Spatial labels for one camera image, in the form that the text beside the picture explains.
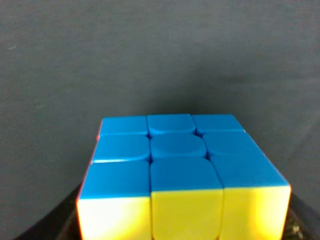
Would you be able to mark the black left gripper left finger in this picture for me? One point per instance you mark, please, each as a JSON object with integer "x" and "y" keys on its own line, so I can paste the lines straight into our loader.
{"x": 49, "y": 227}

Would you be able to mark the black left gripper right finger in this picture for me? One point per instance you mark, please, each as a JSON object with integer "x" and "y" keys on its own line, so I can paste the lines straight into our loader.
{"x": 302, "y": 221}

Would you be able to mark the black tablecloth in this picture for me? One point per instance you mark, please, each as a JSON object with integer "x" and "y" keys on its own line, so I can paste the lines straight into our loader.
{"x": 66, "y": 64}

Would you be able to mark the multicolour puzzle cube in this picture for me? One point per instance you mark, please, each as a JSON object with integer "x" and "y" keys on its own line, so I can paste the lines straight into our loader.
{"x": 180, "y": 177}

